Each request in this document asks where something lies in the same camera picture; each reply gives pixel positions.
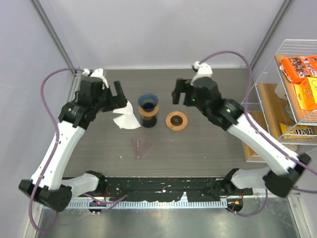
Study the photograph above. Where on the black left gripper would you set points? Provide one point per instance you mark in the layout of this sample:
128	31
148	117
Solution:
119	101

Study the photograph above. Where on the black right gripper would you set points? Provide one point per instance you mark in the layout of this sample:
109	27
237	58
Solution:
182	85

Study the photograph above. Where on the white paper coffee filter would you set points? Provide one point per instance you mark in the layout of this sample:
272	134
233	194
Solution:
126	120

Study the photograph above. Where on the blue glass dripper cone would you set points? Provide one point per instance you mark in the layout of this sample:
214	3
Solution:
148	101

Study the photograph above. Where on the bamboo dripper ring holder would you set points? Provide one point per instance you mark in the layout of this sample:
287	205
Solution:
148	114

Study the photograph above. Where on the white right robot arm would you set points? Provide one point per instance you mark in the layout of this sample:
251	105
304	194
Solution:
284	166

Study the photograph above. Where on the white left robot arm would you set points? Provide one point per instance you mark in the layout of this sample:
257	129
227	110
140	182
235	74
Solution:
46	186

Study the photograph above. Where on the wooden board under shelf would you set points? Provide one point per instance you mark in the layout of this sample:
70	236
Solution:
267	108

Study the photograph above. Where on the yellow candy bag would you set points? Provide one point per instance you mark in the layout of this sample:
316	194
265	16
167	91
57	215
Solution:
304	130

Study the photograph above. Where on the orange snack bag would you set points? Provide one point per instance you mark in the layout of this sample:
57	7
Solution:
296	69

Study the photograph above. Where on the yellow orange snack box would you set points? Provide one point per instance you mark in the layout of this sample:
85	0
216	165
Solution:
306	93

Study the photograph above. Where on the white wire shelf rack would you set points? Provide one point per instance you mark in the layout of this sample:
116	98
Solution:
285	90

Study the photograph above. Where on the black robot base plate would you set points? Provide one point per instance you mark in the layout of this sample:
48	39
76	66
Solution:
166	189

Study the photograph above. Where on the white slotted cable duct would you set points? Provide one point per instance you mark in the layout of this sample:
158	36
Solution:
183	203

